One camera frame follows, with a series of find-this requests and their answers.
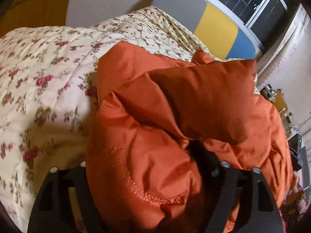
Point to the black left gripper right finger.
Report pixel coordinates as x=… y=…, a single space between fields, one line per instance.
x=226 y=188

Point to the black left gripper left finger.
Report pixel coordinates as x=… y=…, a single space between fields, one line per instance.
x=64 y=203

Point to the wooden desk with clutter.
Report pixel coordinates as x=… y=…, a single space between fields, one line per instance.
x=277 y=99

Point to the orange puffer jacket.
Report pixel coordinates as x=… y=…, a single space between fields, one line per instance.
x=154 y=113

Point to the grey yellow blue headboard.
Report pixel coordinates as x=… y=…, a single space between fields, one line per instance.
x=220 y=34

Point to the right patterned curtain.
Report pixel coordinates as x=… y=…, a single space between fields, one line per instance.
x=283 y=48

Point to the wooden wardrobe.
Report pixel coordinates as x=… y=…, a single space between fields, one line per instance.
x=34 y=13

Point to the floral quilted comforter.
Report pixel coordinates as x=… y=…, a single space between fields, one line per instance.
x=48 y=94

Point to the white framed window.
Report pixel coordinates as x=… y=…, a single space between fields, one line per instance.
x=262 y=21

